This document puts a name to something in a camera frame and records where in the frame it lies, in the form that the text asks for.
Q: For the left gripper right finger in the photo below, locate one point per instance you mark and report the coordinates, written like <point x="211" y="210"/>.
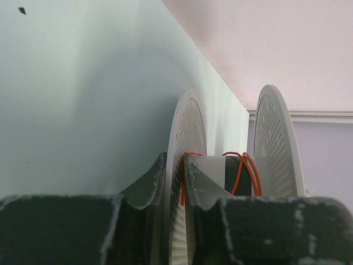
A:
<point x="225" y="229"/>

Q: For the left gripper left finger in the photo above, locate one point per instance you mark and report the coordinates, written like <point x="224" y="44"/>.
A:
<point x="124" y="228"/>

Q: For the light grey cable spool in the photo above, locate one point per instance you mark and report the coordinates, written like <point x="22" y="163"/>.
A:
<point x="273" y="170"/>

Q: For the aluminium frame rail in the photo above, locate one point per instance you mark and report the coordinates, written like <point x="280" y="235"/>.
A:
<point x="304" y="117"/>

